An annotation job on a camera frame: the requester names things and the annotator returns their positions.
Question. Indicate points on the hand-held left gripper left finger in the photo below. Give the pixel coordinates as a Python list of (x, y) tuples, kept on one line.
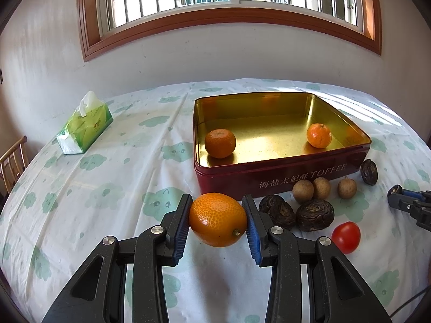
[(181, 230)]

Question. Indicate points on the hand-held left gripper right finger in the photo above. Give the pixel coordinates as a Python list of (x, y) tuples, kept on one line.
[(252, 239)]

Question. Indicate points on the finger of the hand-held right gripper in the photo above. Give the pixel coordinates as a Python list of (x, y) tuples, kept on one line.
[(412, 194), (399, 200)]

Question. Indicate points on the oval glossy orange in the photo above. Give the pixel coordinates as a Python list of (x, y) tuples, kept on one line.
[(217, 218)]

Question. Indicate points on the brown longan with stem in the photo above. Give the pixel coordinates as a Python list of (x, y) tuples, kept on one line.
[(346, 188)]

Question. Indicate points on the red tomato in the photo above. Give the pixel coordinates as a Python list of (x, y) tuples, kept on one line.
[(346, 238)]

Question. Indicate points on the large dark water chestnut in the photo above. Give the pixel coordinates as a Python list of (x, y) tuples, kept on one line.
[(315, 216)]

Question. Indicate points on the red toffee tin box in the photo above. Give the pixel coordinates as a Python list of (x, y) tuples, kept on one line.
[(269, 131)]

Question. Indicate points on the dark round orange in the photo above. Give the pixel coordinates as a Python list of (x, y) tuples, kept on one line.
[(220, 143)]

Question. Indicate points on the white green printed tablecloth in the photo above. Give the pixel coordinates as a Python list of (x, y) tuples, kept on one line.
[(101, 175)]

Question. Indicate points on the bright small orange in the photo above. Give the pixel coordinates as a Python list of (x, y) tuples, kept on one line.
[(319, 135)]

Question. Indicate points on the green tissue box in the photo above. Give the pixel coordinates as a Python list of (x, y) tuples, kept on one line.
[(86, 126)]

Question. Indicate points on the wooden chair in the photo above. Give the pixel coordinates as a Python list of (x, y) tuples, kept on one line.
[(13, 161)]

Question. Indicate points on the wooden framed barred window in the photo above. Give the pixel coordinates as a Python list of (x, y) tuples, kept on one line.
[(202, 18)]

